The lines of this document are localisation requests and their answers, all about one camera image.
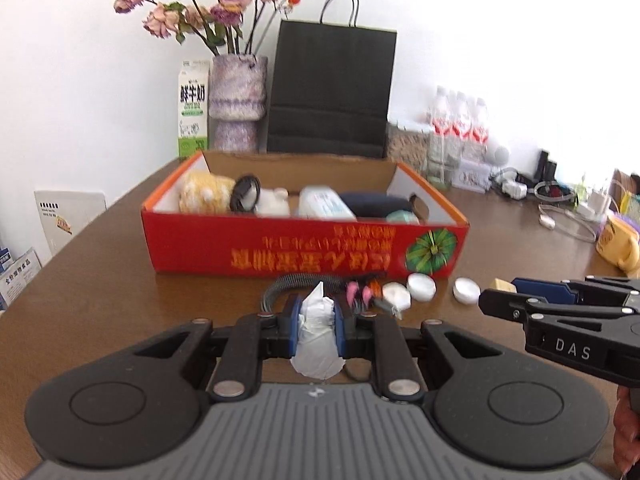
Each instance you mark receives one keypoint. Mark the white printed tin box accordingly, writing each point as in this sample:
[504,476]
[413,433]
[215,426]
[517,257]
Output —
[472,177]

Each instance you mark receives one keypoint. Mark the dried pink rose bouquet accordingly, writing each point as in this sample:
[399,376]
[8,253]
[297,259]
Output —
[215,5]

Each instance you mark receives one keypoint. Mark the clear jar of seeds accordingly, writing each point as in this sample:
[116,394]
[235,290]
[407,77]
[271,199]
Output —
[407,147]

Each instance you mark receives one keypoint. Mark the yellow white plush toy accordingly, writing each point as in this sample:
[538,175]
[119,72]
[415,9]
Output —
[205,192]

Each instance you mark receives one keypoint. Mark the white green milk carton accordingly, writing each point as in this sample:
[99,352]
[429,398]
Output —
[193,110]

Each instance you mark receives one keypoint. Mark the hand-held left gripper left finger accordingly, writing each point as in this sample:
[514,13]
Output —
[292,327]

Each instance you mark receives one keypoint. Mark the white round cap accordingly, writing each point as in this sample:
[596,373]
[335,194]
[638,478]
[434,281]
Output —
[397,296]
[466,291]
[421,287]

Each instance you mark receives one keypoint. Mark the pale yellow block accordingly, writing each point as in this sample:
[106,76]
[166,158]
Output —
[504,285]

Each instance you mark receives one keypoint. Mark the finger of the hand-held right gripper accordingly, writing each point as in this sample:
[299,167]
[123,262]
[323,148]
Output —
[505,305]
[542,287]

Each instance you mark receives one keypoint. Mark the white plastic bottle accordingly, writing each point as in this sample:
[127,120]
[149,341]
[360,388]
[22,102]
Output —
[324,204]

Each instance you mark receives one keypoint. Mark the purple textured vase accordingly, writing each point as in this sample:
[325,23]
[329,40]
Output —
[237,100]

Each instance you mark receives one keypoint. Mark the white wall plug charger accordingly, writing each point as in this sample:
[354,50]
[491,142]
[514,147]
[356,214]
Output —
[594,205]

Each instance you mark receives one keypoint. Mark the navy blue pouch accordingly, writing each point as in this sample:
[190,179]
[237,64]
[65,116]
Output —
[372,202]

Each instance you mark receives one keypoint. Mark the clear drinking glass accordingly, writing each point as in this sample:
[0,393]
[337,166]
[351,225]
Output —
[442,162]

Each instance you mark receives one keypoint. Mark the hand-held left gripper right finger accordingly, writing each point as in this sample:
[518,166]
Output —
[341,330]

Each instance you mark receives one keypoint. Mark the blue white packet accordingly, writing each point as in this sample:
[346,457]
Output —
[20,280]

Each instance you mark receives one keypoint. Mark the red cardboard box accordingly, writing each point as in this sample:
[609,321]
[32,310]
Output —
[300,250]

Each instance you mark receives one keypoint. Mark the white round speaker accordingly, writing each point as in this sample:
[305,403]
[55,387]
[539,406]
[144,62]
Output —
[499,154]

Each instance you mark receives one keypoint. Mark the person's right hand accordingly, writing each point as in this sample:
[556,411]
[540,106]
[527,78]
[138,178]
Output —
[627,430]

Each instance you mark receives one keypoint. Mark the black paper bag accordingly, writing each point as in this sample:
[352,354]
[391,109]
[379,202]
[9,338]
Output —
[330,95]

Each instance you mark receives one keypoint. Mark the yellow mug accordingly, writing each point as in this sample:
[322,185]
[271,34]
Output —
[617,247]

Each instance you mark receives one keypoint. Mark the black upright device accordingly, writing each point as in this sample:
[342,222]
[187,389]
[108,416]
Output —
[545,165]

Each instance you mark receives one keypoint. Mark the mint green cloth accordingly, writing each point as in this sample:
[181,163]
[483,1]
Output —
[401,217]

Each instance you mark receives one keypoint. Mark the pink hair clip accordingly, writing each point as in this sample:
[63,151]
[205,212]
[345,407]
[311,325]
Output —
[361,292]

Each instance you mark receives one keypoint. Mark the white tissue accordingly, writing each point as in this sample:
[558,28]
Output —
[317,335]

